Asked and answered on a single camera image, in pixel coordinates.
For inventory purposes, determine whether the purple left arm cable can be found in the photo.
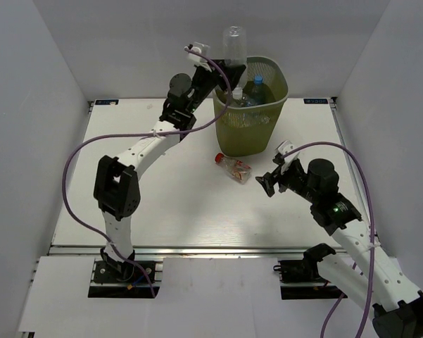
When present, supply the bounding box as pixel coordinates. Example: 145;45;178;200
62;47;233;299

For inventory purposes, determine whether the green mesh waste bin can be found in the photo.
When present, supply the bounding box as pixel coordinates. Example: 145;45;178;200
215;56;289;157

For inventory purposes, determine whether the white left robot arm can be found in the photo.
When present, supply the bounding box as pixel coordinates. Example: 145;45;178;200
93;56;289;281

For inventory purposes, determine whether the blue sticker right corner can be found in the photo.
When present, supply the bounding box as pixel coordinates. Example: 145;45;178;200
303;98;328;105

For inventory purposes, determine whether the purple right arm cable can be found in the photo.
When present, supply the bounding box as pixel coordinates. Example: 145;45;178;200
279;142;377;338

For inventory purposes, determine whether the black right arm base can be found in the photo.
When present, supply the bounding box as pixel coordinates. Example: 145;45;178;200
273;260;342;300

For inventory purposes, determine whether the aluminium table edge rail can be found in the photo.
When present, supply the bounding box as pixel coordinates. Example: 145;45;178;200
47;245;307;256

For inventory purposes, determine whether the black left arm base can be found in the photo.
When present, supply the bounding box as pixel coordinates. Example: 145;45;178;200
87;261;153;299

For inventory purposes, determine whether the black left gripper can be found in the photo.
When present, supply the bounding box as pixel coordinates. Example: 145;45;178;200
187;59;246;114

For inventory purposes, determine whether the clear ribbed bottle blue cap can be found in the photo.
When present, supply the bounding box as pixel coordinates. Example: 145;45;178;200
230;93;258;108

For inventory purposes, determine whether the blue sticker left corner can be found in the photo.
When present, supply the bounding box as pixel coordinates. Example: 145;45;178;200
94;99;119;106

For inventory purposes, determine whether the clear square bottle yellow label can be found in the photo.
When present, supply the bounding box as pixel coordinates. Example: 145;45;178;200
226;111;270;128

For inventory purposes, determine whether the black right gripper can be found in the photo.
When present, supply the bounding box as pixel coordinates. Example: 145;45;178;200
255;159;320;204

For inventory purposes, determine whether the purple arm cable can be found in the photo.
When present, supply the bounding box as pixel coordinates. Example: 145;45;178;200
279;142;377;338
62;47;233;299

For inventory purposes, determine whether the crushed bottle red label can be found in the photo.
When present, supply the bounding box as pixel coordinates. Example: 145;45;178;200
215;153;252;184

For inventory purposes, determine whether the blue sticker corner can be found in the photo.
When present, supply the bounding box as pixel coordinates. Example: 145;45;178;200
303;98;328;105
94;99;119;106

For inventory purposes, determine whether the clear bottle blue label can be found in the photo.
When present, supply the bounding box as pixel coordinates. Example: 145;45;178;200
248;75;267;105

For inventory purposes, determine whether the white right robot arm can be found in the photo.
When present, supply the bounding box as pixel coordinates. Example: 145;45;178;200
278;158;423;337

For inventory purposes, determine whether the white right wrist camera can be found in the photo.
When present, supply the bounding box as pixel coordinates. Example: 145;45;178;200
273;140;299;174

